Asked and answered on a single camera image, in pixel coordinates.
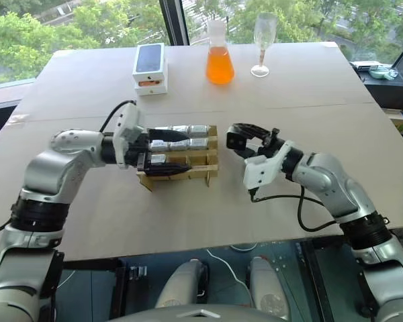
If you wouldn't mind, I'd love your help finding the silver right robot leg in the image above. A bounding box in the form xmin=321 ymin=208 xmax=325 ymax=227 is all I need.
xmin=248 ymin=256 xmax=292 ymax=313

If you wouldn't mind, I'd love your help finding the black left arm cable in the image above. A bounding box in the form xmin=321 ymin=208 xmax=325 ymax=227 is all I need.
xmin=98 ymin=99 xmax=138 ymax=133

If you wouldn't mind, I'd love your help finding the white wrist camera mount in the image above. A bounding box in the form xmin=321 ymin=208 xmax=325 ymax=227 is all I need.
xmin=112 ymin=102 xmax=146 ymax=169
xmin=243 ymin=140 xmax=296 ymax=196

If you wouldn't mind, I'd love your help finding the white flat device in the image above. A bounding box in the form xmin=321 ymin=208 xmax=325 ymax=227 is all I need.
xmin=350 ymin=60 xmax=384 ymax=72

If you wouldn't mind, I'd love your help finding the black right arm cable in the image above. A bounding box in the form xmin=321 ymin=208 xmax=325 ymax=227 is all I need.
xmin=249 ymin=185 xmax=339 ymax=233

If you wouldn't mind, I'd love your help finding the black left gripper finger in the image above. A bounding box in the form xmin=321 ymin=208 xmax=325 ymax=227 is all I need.
xmin=143 ymin=163 xmax=193 ymax=178
xmin=146 ymin=128 xmax=189 ymax=143

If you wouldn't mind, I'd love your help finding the yellow and blue box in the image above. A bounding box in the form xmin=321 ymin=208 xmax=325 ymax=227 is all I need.
xmin=382 ymin=108 xmax=403 ymax=136

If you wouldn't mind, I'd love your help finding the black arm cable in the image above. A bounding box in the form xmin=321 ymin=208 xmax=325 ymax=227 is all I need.
xmin=98 ymin=99 xmax=138 ymax=133
xmin=249 ymin=185 xmax=339 ymax=233

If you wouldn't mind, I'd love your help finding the dark rounded robot torso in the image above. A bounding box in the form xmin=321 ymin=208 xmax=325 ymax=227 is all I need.
xmin=105 ymin=303 xmax=302 ymax=322

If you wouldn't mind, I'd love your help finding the dark window frame post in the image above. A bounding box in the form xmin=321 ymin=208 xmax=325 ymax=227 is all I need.
xmin=159 ymin=0 xmax=191 ymax=47

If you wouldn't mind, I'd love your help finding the pale green roll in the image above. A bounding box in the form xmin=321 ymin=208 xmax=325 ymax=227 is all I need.
xmin=368 ymin=66 xmax=400 ymax=81

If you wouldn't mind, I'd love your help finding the white phone box blue print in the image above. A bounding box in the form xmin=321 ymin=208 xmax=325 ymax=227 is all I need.
xmin=132 ymin=44 xmax=169 ymax=82

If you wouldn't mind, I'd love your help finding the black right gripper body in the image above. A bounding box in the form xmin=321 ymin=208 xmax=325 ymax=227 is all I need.
xmin=255 ymin=127 xmax=287 ymax=158

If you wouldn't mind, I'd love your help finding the clear champagne glass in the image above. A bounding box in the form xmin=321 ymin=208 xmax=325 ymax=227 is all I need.
xmin=250 ymin=12 xmax=278 ymax=78

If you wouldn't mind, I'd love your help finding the silver robot leg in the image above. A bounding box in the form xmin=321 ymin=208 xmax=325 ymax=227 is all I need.
xmin=248 ymin=256 xmax=292 ymax=313
xmin=154 ymin=259 xmax=210 ymax=310

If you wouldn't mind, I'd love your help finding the silver left robot leg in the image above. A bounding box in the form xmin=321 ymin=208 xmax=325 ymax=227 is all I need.
xmin=154 ymin=259 xmax=210 ymax=310

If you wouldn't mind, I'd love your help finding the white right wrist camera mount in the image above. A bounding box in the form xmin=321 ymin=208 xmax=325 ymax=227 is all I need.
xmin=243 ymin=140 xmax=296 ymax=196

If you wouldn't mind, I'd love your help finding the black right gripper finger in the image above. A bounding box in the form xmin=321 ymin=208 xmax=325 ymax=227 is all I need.
xmin=234 ymin=147 xmax=261 ymax=160
xmin=225 ymin=123 xmax=273 ymax=150

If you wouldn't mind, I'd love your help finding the black upright bracket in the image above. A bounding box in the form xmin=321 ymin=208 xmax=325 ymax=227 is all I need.
xmin=111 ymin=265 xmax=127 ymax=320

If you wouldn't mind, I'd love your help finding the white phone box orange print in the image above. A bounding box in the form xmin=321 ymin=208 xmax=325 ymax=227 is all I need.
xmin=134 ymin=78 xmax=169 ymax=97

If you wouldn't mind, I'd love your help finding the wooden test tube rack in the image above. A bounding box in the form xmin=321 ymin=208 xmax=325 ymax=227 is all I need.
xmin=136 ymin=124 xmax=220 ymax=193

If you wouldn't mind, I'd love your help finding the glass flask orange liquid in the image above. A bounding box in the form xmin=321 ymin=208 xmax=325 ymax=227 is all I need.
xmin=205 ymin=19 xmax=237 ymax=86

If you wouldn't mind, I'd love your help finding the thin white floor cable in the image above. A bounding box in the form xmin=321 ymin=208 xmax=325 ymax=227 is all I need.
xmin=206 ymin=244 xmax=257 ymax=290

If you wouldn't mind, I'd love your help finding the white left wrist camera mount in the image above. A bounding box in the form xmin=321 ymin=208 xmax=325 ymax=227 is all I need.
xmin=112 ymin=102 xmax=146 ymax=169

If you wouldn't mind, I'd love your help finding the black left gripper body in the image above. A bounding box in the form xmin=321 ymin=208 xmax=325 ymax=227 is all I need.
xmin=126 ymin=131 xmax=153 ymax=176

